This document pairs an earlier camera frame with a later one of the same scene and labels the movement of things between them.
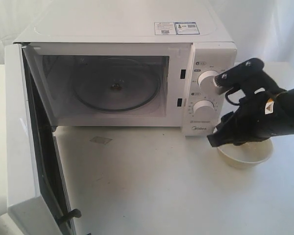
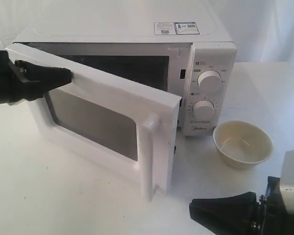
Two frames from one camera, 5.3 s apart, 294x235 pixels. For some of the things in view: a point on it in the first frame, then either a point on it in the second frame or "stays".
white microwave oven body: x=132 y=70 stays
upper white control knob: x=205 y=80 stays
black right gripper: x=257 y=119 → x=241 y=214
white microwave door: x=38 y=200 → x=128 y=129
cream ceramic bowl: x=247 y=155 stays
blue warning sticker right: x=186 y=28 stays
